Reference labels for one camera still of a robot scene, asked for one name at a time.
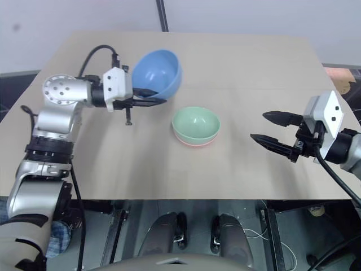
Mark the dark rounded left robot foot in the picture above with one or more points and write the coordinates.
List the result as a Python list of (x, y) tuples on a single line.
[(162, 234)]

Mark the black vertical post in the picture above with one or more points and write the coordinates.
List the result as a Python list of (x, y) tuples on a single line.
[(162, 14)]

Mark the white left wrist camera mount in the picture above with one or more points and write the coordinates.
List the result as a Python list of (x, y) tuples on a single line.
[(115, 82)]

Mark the dark rounded robot foot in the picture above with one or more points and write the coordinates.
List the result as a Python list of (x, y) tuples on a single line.
[(231, 234), (162, 234)]

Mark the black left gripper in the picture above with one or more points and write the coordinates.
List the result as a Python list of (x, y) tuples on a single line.
[(124, 103)]

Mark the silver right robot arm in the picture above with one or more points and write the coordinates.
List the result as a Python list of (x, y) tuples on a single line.
[(348, 149)]

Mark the brown cardboard box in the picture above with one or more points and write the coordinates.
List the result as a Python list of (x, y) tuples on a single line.
[(342, 77)]

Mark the grey robot torso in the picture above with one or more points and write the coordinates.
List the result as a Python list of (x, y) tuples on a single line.
[(180, 264)]

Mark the dark rounded right robot foot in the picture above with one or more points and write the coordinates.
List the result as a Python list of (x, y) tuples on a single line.
[(231, 234)]

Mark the pink bowl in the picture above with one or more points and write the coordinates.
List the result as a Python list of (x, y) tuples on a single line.
[(194, 143)]

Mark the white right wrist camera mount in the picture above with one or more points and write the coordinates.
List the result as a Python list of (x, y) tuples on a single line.
[(331, 113)]

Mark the black table leg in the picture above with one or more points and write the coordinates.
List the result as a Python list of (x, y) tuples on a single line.
[(275, 237), (117, 234)]

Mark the green bowl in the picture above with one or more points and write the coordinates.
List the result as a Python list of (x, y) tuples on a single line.
[(196, 121)]

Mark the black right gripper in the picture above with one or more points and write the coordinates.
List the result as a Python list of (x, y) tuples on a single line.
[(306, 144)]

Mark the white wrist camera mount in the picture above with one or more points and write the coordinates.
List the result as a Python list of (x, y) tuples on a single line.
[(331, 113), (115, 82)]

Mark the blue plaid cloth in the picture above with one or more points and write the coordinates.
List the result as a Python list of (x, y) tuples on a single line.
[(59, 240)]

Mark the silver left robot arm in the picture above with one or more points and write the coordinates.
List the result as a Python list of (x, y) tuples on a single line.
[(60, 90)]

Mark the blue bowl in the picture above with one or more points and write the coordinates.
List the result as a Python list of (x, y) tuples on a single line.
[(158, 70)]

